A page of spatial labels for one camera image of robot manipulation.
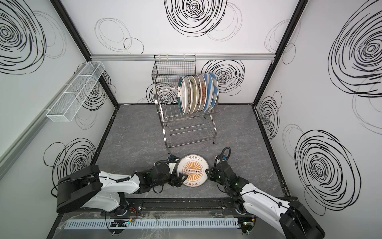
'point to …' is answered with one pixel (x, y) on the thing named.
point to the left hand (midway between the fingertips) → (185, 175)
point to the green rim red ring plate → (182, 95)
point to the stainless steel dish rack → (187, 123)
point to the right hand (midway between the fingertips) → (202, 173)
